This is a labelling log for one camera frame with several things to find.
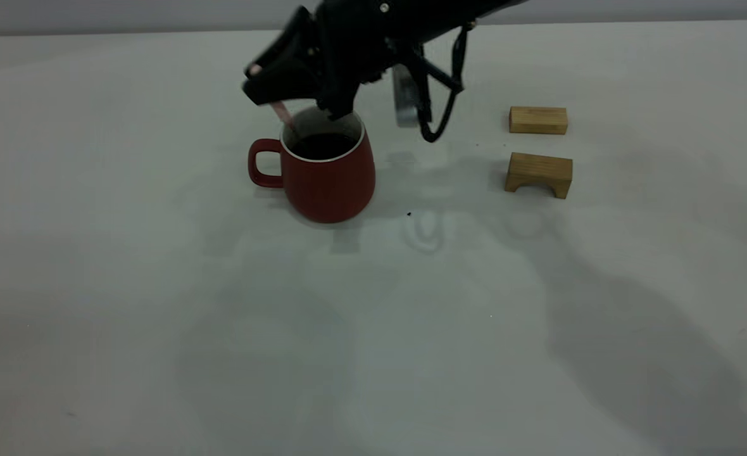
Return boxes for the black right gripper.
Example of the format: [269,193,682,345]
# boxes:
[242,0,426,121]

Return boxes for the pink handled grey spoon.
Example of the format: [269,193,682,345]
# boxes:
[249,63,299,137]

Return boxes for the red ceramic mug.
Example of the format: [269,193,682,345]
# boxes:
[248,108,376,224]

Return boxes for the dark coffee liquid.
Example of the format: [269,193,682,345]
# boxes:
[291,132,358,161]

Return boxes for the flat rectangular wooden block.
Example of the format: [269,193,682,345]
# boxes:
[509,106,568,136]

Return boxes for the arched wooden block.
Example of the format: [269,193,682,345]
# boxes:
[505,152,574,200]

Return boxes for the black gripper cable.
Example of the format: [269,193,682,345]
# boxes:
[414,23,477,143]

